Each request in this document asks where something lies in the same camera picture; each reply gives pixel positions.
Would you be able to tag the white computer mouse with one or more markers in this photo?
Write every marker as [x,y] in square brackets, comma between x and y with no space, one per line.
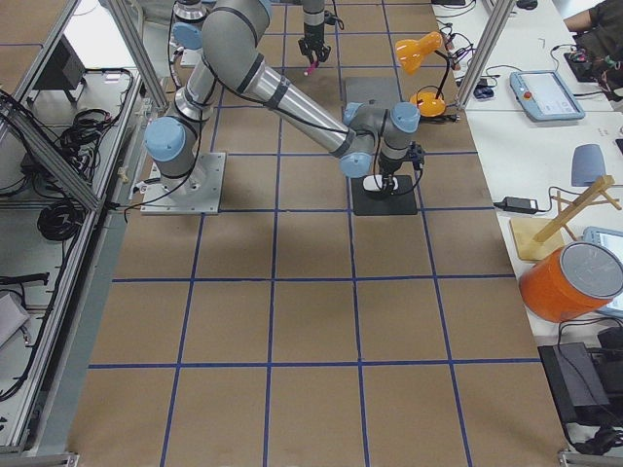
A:
[372,183]

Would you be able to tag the black mousepad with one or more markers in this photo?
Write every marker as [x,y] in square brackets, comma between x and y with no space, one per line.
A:
[368,200]

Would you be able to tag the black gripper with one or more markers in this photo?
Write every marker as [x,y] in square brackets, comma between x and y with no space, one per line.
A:
[388,171]
[311,30]

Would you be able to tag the orange cylinder container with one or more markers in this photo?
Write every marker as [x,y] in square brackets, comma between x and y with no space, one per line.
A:
[558,288]

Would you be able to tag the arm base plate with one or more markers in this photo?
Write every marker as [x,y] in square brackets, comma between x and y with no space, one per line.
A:
[200,193]

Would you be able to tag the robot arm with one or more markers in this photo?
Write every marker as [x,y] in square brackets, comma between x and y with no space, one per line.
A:
[370,142]
[315,17]

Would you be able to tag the pink highlighter pen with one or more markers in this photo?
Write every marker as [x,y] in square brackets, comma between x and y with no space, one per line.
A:
[309,70]

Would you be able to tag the black power adapter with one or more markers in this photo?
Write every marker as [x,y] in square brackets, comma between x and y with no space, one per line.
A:
[519,205]

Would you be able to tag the wooden stand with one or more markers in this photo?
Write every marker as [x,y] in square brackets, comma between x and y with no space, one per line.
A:
[536,238]

